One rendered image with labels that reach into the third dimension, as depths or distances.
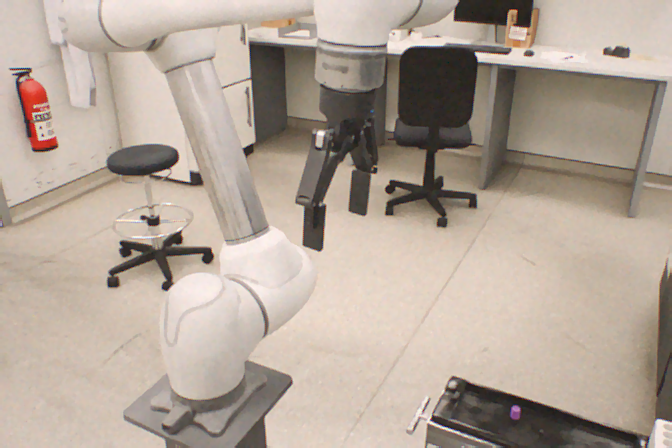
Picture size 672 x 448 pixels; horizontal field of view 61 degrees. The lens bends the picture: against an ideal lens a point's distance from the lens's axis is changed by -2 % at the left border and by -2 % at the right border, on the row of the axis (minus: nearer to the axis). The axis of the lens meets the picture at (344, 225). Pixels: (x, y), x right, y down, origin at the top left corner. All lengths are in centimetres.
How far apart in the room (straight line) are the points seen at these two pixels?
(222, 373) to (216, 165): 41
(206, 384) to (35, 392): 147
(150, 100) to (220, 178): 295
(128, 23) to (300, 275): 61
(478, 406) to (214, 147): 71
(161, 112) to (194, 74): 289
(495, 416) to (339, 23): 73
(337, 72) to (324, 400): 168
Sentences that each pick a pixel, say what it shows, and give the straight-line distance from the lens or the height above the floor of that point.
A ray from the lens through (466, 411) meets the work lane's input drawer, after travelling 110.
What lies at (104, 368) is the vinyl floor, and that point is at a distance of 258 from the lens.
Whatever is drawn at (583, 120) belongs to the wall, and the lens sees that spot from 445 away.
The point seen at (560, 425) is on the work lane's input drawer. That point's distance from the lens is 112.
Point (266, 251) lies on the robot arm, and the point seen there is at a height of 98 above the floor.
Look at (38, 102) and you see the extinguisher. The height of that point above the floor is 71.
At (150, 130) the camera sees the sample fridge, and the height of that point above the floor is 37.
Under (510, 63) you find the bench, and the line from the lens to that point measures 372.
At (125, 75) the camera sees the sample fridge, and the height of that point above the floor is 73.
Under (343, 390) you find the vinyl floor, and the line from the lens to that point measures 230.
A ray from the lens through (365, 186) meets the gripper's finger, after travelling 88.
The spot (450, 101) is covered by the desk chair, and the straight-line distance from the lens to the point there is 328.
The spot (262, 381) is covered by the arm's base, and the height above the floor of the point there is 72.
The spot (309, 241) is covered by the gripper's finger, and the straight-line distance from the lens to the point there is 79.
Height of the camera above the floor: 157
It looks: 27 degrees down
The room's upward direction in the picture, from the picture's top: straight up
